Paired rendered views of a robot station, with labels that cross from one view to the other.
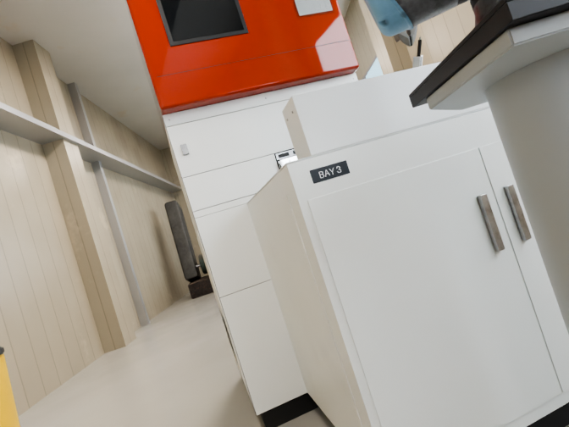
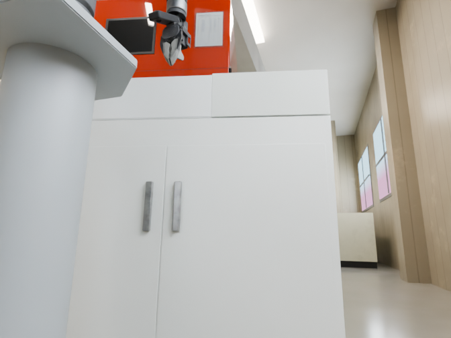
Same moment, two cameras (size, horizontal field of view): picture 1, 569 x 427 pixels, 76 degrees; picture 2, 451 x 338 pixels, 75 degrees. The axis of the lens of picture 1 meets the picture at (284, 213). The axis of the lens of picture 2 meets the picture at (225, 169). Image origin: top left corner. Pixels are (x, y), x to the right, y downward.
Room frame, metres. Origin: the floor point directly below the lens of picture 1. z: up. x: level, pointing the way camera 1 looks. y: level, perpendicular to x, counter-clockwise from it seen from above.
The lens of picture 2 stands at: (0.16, -0.96, 0.47)
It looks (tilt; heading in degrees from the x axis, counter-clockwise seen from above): 13 degrees up; 20
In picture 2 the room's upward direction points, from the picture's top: 1 degrees clockwise
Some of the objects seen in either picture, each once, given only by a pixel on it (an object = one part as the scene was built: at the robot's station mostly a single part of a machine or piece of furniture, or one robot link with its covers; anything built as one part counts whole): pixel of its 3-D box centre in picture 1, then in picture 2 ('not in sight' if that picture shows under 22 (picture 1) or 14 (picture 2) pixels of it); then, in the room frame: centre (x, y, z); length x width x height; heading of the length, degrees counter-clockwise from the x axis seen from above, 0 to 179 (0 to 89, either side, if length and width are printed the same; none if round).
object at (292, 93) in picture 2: not in sight; (265, 129); (1.28, -0.72, 0.89); 0.62 x 0.35 x 0.14; 15
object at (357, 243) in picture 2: not in sight; (304, 238); (6.58, -0.35, 0.44); 2.35 x 2.00 x 0.89; 93
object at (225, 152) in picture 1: (280, 141); not in sight; (1.44, -0.07, 1.02); 0.81 x 0.03 x 0.40; 105
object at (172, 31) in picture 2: not in sight; (176, 30); (0.98, -0.46, 1.20); 0.09 x 0.08 x 0.12; 175
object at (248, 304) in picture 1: (304, 282); not in sight; (1.77, 0.01, 0.41); 0.82 x 0.70 x 0.82; 105
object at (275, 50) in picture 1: (234, 62); (174, 76); (1.75, 0.01, 1.52); 0.81 x 0.75 x 0.60; 105
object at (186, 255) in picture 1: (202, 241); not in sight; (6.79, 1.60, 0.90); 1.08 x 1.06 x 1.80; 93
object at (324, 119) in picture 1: (396, 106); (131, 104); (0.91, -0.35, 0.89); 0.55 x 0.09 x 0.14; 105
